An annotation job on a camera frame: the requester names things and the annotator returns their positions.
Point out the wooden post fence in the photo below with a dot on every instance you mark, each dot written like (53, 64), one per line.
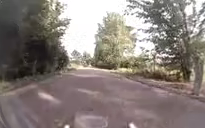
(199, 78)

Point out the grey asphalt road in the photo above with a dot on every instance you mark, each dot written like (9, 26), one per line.
(103, 96)

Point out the large leafy tree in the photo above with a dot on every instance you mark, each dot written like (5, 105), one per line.
(180, 33)

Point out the robot's own part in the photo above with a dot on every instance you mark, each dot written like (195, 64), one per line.
(67, 126)

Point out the pale green tree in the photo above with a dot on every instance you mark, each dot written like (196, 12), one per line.
(113, 40)

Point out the distant trees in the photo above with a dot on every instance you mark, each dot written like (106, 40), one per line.
(80, 57)

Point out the dark dense trees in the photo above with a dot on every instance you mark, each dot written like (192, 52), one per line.
(23, 43)

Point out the grass verge strip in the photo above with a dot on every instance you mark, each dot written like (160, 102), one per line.
(10, 85)

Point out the grass verge with bushes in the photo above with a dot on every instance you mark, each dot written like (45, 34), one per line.
(156, 75)

